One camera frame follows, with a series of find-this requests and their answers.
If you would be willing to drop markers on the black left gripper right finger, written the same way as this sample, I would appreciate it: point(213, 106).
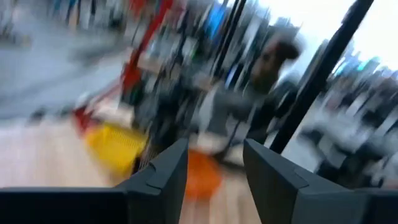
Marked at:
point(280, 199)

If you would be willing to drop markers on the person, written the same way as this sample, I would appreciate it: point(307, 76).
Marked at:
point(267, 68)

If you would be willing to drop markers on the yellow plastic basket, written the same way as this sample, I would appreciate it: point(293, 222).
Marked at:
point(115, 146)

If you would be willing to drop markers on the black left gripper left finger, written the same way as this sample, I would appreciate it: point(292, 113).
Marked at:
point(155, 193)

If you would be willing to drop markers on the red desk lamp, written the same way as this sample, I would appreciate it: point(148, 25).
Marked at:
point(132, 71)

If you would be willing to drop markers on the orange plastic basket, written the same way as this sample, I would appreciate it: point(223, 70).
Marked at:
point(202, 177)

